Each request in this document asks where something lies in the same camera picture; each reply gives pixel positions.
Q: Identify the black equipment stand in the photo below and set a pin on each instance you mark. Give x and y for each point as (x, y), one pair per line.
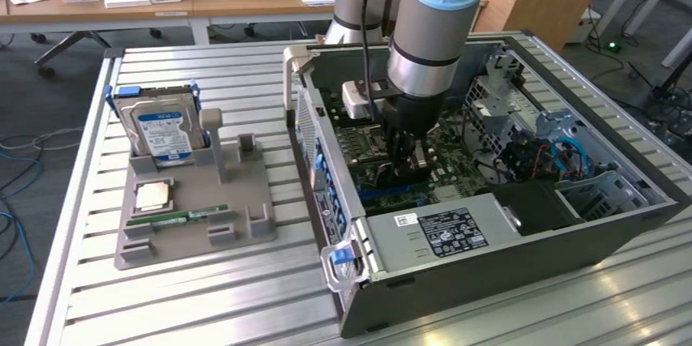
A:
(666, 90)

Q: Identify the silver CPU chip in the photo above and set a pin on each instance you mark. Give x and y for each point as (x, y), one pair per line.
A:
(153, 198)

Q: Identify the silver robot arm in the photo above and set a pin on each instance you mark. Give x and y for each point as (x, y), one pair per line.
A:
(432, 38)

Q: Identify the grey parts rack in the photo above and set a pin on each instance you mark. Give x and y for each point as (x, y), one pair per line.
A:
(189, 196)

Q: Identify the silver chipset heatsink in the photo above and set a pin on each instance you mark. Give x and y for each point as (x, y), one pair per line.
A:
(448, 194)

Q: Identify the black graphics card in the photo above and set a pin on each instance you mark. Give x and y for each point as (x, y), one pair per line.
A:
(405, 178)

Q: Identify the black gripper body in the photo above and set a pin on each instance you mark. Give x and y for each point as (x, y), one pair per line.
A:
(413, 115)

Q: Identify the green motherboard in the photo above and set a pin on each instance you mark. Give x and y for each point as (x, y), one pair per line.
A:
(458, 167)

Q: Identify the hard disk in blue caddy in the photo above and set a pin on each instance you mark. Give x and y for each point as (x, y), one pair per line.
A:
(161, 131)

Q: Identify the metal disk bay cage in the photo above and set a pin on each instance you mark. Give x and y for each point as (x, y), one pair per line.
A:
(497, 119)

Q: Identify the blue expansion slot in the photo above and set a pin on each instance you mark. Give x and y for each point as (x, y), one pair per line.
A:
(373, 193)

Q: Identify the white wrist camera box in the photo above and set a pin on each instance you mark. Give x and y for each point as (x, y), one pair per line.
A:
(353, 99)

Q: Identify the blue case latch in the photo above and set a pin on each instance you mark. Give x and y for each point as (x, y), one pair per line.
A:
(340, 259)

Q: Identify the power strip with green light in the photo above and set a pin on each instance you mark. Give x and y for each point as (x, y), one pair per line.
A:
(613, 46)

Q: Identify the CPU socket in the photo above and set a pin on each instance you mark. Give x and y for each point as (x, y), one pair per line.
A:
(373, 141)

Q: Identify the grey open PC case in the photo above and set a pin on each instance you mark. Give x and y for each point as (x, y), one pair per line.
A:
(486, 281)

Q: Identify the small metal disk bay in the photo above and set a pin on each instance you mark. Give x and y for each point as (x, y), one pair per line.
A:
(600, 196)

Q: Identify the wooden desk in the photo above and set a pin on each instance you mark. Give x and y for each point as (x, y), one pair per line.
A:
(64, 14)

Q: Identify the white table frame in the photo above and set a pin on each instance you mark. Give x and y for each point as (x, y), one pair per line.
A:
(678, 48)

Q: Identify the white power box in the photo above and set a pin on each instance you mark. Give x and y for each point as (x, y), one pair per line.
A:
(589, 30)

